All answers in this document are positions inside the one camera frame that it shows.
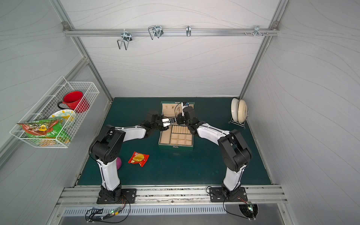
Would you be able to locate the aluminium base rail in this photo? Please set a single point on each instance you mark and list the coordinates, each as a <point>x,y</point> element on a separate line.
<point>172,195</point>

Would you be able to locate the red mug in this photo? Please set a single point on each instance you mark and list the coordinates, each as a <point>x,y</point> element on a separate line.
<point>74,100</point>

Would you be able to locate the metal hook right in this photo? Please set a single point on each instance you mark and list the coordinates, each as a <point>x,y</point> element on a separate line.
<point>256,33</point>

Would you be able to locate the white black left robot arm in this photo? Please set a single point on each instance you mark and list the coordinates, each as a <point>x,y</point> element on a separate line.
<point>106,146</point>

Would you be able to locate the metal double hook middle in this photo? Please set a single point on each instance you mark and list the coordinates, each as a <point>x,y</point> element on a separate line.
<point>155,31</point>

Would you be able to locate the red yellow snack packet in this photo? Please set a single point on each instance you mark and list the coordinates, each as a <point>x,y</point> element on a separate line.
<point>138,158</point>

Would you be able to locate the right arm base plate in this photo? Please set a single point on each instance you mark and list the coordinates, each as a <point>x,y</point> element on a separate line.
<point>221,194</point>

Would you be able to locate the cream plate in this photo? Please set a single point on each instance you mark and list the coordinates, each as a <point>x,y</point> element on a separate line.
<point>242,111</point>
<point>234,109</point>

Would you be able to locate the cream plate right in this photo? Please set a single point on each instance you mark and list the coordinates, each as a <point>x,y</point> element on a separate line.
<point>242,111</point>

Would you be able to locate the purple ball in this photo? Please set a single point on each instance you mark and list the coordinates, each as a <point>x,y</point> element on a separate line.
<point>118,163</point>

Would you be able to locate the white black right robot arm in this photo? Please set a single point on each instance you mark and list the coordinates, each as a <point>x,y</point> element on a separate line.
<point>234,149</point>

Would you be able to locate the metal double hook left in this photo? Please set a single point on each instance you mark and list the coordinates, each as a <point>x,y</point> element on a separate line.
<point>125,39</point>

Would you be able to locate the metal double hook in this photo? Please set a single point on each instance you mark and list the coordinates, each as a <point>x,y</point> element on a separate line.
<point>125,39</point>
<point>155,31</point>

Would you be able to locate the small metal hook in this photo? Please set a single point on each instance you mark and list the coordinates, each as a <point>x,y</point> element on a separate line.
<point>188,31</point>

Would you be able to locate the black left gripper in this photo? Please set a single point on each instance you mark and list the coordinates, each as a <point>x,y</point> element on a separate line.
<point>162,125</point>

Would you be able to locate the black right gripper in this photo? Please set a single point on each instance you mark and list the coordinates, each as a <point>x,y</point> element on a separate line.
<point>178,119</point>

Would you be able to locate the white patterned plate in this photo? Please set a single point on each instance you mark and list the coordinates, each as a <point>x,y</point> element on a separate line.
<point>66,116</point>

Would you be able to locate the white wire basket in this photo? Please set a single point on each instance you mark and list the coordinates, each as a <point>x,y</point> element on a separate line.
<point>47,105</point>

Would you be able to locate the green red snack bag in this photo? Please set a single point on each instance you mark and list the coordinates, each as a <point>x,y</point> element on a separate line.
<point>42,129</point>

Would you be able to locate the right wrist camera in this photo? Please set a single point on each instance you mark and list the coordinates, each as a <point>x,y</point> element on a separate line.
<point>184,104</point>

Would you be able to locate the cream plate left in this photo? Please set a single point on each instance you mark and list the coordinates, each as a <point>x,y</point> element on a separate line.
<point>234,109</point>

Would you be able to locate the green jewelry box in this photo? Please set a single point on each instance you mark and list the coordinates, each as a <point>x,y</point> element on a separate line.
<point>177,137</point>

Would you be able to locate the metal plate rack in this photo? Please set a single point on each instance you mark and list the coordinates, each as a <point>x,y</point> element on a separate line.
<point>239,124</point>

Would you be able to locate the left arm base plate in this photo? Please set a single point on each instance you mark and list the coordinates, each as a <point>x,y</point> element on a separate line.
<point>119,195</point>

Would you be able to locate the horizontal aluminium rail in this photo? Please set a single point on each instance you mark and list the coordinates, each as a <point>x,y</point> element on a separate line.
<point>195,32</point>

